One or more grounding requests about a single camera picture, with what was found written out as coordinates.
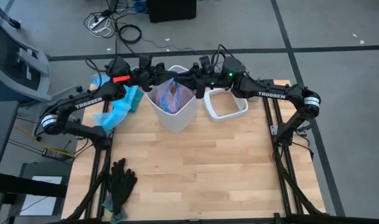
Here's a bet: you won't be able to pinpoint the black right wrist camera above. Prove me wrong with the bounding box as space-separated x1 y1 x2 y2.
199 55 215 74

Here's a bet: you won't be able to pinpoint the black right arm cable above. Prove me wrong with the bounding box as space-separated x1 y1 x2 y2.
210 44 236 66

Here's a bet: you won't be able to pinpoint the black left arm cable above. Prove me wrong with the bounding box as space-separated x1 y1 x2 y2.
85 58 103 91

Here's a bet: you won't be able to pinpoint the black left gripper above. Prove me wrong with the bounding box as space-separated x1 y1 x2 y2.
126 63 179 93

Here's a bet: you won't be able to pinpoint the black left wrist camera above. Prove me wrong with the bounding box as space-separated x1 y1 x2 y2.
138 54 153 70

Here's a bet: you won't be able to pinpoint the white power strip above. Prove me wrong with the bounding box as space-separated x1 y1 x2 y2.
88 14 108 30

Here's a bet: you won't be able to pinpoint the black work gloves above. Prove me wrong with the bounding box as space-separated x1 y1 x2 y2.
109 157 138 216

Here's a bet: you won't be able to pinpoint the black computer case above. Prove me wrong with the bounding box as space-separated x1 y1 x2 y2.
145 0 197 24

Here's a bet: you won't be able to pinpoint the coiled black cable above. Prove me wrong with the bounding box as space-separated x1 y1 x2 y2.
118 24 143 45

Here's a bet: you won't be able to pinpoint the small black device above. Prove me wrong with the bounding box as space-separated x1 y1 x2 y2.
40 147 68 160

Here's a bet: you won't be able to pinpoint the yellow cable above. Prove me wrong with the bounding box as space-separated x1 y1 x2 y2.
14 124 75 159

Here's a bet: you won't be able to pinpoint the blue plastic bag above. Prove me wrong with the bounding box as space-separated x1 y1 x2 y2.
91 73 140 135

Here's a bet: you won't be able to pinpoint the black cabinet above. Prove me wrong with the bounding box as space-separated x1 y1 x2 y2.
18 161 72 217

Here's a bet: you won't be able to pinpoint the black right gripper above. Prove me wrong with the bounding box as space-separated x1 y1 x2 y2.
175 63 228 99

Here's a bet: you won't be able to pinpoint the white plastic trash bin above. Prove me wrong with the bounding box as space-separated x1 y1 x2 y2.
144 65 200 134

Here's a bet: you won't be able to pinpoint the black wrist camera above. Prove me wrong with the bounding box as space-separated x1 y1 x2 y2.
199 55 215 74
138 54 153 70

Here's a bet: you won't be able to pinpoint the white cable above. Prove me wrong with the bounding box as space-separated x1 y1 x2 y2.
87 16 116 39

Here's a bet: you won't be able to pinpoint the white swing bin lid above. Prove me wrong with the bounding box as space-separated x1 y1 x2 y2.
203 88 249 122

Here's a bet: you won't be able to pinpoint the pink trash bag blue rim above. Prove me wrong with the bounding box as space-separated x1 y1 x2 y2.
154 70 197 114

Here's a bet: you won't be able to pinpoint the grey office chair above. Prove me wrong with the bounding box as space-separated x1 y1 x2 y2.
0 8 83 103

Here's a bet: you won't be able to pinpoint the white paper on cabinet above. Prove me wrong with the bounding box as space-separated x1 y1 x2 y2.
20 175 63 216

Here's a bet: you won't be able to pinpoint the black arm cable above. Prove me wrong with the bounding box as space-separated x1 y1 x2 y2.
210 44 236 66
85 58 103 91

